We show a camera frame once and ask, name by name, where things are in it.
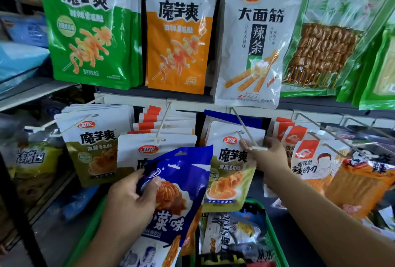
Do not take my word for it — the person's left hand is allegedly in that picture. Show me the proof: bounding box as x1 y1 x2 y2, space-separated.
102 169 162 246

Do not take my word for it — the person's right hand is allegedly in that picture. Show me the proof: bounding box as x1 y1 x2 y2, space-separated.
240 137 292 184

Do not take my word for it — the single olive white snack packet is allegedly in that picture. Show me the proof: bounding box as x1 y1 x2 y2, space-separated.
202 121 266 213

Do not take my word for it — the blue kimchi snack packet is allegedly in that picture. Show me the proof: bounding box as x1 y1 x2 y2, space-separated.
119 146 214 267

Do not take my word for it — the person's left forearm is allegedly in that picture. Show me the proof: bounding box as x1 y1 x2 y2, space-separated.
72 230 125 267

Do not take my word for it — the person's right forearm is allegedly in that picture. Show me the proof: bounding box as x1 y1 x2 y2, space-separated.
263 167 395 267

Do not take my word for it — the dark blue hanging packet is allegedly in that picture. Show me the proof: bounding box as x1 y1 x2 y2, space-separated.
202 109 263 130

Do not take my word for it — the orange snack packet in basket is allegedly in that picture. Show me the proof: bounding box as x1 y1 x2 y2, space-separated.
180 207 203 256

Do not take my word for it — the row of red white packets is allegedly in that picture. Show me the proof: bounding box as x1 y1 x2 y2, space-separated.
264 117 341 199

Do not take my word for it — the row of olive snack packs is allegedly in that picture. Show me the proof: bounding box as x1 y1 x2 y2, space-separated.
54 104 135 188

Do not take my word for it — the row of orange-topped white packets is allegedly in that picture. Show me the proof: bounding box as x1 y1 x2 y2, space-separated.
117 105 198 172

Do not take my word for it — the white black snack packet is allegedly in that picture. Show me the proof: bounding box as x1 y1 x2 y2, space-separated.
202 212 262 255

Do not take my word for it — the green shopping basket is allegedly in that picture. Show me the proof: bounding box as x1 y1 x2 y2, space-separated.
63 196 289 267

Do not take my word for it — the white hanging snack packet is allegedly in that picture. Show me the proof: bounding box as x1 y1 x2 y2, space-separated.
214 0 309 109

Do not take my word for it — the white double peg hook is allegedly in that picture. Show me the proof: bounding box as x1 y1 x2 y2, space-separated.
24 95 107 138

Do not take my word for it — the orange cartoon snack packet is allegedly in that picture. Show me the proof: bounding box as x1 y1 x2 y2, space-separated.
324 142 395 220

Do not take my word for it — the yellow snack bag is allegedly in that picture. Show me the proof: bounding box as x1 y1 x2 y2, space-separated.
8 141 64 202

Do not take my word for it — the clear green skewer snack packet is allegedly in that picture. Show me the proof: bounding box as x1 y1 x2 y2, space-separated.
280 0 393 98

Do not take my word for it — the orange hanging snack packet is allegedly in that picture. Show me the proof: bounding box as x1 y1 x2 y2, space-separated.
144 0 219 95

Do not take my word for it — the green edged tofu snack packet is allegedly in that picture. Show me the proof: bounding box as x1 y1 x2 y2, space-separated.
336 5 395 110

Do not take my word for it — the grey side shelf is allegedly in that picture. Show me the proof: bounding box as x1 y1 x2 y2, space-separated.
0 76 81 112

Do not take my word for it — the green hanging snack packet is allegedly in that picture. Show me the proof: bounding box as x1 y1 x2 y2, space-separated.
37 0 143 90

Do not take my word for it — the light blue wrapped pack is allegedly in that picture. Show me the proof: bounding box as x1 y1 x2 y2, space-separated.
0 41 50 93

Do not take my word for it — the blue wrapped tissue pack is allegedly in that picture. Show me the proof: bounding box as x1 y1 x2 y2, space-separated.
0 11 49 49

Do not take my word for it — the white shelf rail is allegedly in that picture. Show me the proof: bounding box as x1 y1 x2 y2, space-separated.
94 92 395 129

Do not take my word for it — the grey wire peg hook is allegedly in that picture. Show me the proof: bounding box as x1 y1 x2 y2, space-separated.
296 113 381 160

